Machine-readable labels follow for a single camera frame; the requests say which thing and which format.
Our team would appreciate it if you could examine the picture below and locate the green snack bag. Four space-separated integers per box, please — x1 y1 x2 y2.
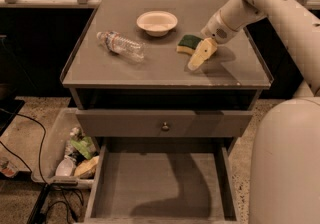
71 136 96 160

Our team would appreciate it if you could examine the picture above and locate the clear plastic storage bin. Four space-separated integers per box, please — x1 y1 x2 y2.
31 108 94 189

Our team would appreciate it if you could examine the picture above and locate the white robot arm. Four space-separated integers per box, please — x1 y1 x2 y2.
201 0 320 224

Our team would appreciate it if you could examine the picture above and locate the clear plastic water bottle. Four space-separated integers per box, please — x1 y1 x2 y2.
96 31 144 63

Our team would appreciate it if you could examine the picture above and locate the yellow sponge in bin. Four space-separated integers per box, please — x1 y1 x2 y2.
74 156 99 179

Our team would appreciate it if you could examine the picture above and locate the yellow green sponge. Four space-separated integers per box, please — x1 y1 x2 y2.
176 35 202 55

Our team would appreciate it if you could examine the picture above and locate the small can on floor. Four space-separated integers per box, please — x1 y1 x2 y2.
0 157 18 178

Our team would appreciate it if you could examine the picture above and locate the round brass drawer knob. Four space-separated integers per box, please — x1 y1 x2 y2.
161 122 170 131

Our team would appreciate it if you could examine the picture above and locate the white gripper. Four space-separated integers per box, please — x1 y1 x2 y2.
187 11 237 71

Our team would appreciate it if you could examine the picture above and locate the grey drawer cabinet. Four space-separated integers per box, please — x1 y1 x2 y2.
59 0 274 224

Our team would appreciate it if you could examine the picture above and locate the small white bowl in bin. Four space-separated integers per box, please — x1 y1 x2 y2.
55 159 76 177

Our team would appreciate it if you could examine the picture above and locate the closed grey middle drawer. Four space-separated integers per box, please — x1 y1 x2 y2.
76 109 253 138

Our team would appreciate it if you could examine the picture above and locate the black cable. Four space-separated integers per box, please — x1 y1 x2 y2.
0 107 84 224

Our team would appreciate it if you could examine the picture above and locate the open grey bottom drawer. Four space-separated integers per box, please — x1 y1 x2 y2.
85 144 240 224

